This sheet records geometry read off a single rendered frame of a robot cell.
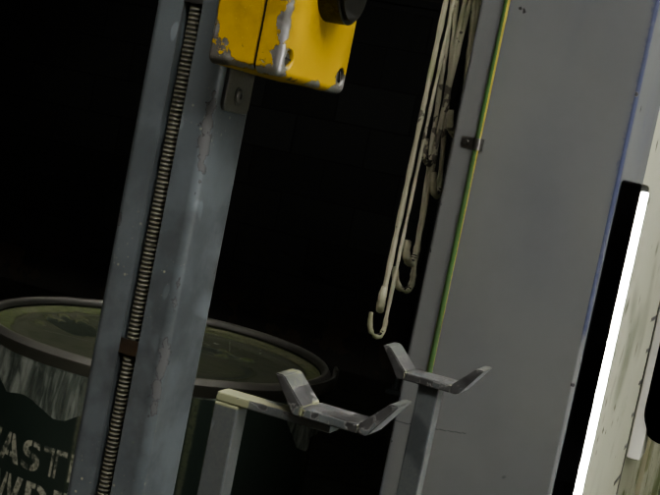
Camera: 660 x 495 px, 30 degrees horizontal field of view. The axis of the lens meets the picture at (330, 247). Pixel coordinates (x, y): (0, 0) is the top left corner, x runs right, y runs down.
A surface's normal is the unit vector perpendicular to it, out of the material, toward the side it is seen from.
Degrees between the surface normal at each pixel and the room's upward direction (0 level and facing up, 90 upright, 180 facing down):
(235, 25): 90
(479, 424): 90
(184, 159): 90
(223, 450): 90
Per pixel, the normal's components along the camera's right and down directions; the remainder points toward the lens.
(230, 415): -0.37, 0.01
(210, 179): 0.91, 0.22
